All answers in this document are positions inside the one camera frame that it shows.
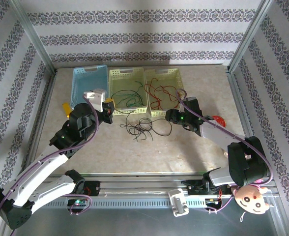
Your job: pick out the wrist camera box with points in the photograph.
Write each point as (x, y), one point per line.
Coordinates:
(182, 105)
(97, 97)

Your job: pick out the small board with green LED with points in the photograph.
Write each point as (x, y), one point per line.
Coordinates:
(77, 202)

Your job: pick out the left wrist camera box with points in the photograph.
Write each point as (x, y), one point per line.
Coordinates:
(97, 97)

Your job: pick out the round red and white tin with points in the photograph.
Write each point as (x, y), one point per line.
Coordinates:
(219, 121)

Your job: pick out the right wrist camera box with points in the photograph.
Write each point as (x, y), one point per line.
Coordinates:
(182, 105)

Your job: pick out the pale yellow perforated plastic basket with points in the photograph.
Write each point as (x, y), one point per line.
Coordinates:
(166, 76)
(124, 82)

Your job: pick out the small beige round object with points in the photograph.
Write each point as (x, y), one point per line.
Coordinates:
(226, 154)

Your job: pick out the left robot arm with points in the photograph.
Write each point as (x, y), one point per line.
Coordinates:
(43, 167)

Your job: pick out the white plastic bracket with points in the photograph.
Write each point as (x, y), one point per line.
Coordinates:
(179, 202)

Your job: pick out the plush doll with pink bow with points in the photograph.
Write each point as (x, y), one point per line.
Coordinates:
(251, 202)

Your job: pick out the aluminium frame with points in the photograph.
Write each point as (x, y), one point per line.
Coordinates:
(134, 183)

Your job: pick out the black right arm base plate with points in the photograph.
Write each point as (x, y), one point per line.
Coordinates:
(196, 186)

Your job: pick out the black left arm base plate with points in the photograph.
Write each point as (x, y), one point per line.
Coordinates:
(93, 188)

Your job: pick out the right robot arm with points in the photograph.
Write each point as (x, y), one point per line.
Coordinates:
(218, 134)

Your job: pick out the yellow rectangular block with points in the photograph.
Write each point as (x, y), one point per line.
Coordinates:
(66, 108)

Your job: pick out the light blue perforated plastic basket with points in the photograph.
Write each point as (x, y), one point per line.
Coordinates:
(85, 78)

